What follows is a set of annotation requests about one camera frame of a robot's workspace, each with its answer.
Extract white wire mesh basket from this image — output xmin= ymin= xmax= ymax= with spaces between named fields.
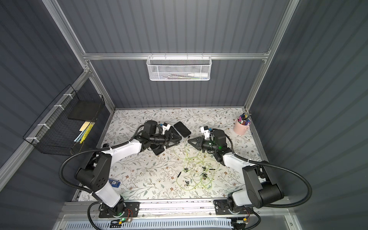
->
xmin=146 ymin=57 xmax=212 ymax=81

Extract yellow sticky notes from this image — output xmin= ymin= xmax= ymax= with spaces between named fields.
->
xmin=79 ymin=121 xmax=90 ymax=132

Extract right black corrugated cable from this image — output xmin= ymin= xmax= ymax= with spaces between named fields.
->
xmin=224 ymin=135 xmax=312 ymax=208

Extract black wire wall basket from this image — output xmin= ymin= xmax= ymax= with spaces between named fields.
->
xmin=23 ymin=85 xmax=105 ymax=156

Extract green wired earphones tangle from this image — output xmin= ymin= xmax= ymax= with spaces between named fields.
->
xmin=173 ymin=143 xmax=221 ymax=191

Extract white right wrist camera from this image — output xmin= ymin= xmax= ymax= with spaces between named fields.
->
xmin=200 ymin=126 xmax=212 ymax=140

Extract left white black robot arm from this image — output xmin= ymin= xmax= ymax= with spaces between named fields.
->
xmin=76 ymin=120 xmax=182 ymax=208

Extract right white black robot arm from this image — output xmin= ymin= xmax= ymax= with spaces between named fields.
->
xmin=188 ymin=129 xmax=284 ymax=212

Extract pink pen cup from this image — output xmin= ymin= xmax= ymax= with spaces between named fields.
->
xmin=233 ymin=113 xmax=252 ymax=135

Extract white marker in basket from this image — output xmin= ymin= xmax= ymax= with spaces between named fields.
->
xmin=187 ymin=72 xmax=209 ymax=79

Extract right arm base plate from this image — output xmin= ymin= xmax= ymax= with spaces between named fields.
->
xmin=213 ymin=197 xmax=254 ymax=215

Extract blue-edged black smartphone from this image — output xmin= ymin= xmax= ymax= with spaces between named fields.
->
xmin=169 ymin=126 xmax=182 ymax=142

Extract black notebook in basket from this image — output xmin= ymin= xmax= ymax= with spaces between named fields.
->
xmin=67 ymin=101 xmax=103 ymax=122

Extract blue device at table edge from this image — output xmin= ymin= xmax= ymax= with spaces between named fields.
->
xmin=109 ymin=179 xmax=121 ymax=188

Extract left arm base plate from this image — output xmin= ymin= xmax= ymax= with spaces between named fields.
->
xmin=99 ymin=202 xmax=140 ymax=218

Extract black corrugated cable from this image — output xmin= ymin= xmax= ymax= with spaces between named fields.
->
xmin=224 ymin=135 xmax=312 ymax=208
xmin=58 ymin=124 xmax=144 ymax=194

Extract left black corrugated cable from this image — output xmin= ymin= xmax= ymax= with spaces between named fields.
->
xmin=58 ymin=124 xmax=144 ymax=194

